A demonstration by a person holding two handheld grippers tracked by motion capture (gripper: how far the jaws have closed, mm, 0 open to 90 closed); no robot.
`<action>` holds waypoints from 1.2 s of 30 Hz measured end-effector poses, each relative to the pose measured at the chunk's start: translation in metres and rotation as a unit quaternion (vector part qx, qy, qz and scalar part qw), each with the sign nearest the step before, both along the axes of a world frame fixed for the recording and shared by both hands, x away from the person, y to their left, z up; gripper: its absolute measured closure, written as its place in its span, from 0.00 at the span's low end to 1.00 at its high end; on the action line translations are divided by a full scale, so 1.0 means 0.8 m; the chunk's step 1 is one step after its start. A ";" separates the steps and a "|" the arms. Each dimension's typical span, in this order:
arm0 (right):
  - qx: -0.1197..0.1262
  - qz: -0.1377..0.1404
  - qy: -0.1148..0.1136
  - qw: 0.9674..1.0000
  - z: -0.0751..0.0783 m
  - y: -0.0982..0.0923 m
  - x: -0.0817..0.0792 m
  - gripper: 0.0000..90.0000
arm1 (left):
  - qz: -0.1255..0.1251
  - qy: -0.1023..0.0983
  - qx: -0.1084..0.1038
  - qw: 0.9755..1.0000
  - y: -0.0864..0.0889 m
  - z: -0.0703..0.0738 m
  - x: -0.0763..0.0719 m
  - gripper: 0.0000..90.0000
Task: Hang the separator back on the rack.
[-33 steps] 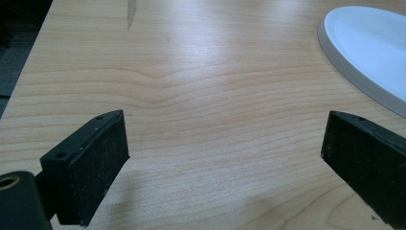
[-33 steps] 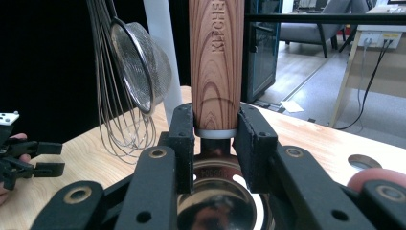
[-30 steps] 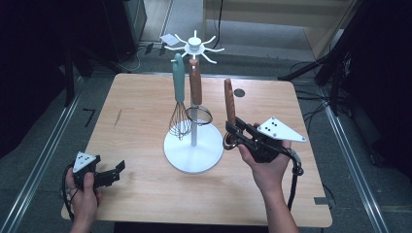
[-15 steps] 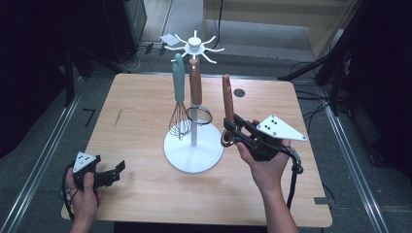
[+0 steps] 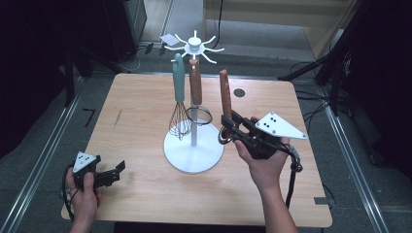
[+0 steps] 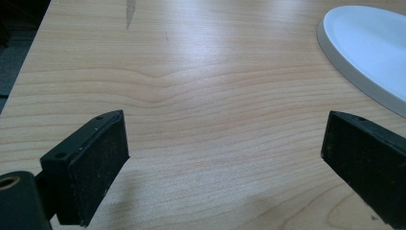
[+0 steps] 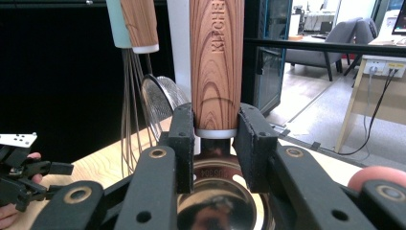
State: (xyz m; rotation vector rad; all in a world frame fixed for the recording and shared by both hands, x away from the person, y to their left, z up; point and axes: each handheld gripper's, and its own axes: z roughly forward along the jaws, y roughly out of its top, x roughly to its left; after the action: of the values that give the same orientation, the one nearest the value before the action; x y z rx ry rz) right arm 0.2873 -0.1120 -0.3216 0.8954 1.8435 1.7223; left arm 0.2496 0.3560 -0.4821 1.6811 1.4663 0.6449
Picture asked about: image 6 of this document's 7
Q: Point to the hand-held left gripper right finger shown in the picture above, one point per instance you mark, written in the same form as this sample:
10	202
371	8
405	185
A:
367	163

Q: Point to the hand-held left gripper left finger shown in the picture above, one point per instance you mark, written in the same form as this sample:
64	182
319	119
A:
92	166

